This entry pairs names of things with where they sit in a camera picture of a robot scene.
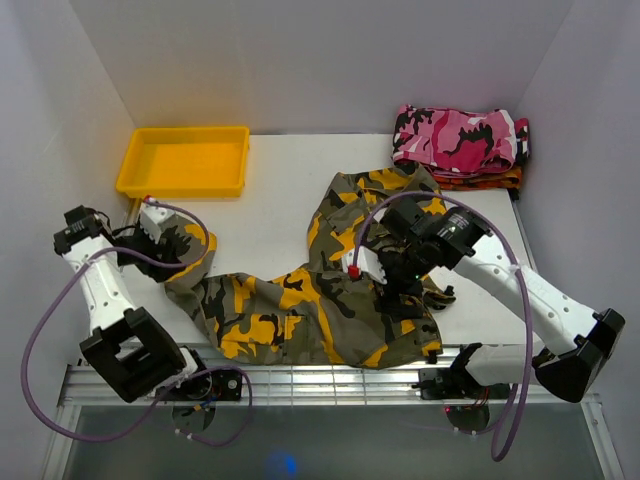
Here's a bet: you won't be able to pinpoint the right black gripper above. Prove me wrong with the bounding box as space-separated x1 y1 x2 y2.
370 240 432 323

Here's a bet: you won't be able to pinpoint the yellow green camouflage trousers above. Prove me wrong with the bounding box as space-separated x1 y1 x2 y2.
164 162 455 369

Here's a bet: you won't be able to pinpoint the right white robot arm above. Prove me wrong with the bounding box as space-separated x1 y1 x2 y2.
374 192 625 403

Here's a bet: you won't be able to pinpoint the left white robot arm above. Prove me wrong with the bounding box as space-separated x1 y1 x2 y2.
53 198 215 403

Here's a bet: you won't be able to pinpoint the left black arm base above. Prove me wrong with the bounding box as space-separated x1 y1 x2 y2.
155 368 243 403

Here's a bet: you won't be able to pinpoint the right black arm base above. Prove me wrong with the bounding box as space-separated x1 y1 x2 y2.
411 368 511 401

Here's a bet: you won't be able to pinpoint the orange camouflage folded trousers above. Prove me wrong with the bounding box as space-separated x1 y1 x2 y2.
429 166 523 201

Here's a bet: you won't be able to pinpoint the pink camouflage folded trousers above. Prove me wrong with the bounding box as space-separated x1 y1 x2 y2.
391 104 530 178

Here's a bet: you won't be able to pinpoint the yellow plastic tray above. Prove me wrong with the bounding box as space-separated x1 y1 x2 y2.
115 126 250 199

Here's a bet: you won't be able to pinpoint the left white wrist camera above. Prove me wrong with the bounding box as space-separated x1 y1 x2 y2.
139 196 175 244

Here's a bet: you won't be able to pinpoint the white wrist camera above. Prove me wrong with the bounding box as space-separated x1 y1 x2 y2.
341 247 387 285
139 196 175 244

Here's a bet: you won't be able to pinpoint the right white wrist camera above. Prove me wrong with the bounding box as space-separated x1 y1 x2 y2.
341 247 387 285

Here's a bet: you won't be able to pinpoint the aluminium rail frame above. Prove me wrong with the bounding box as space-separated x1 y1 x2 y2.
44 348 625 479

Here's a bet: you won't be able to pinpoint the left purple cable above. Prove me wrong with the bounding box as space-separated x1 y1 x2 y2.
20 197 254 447

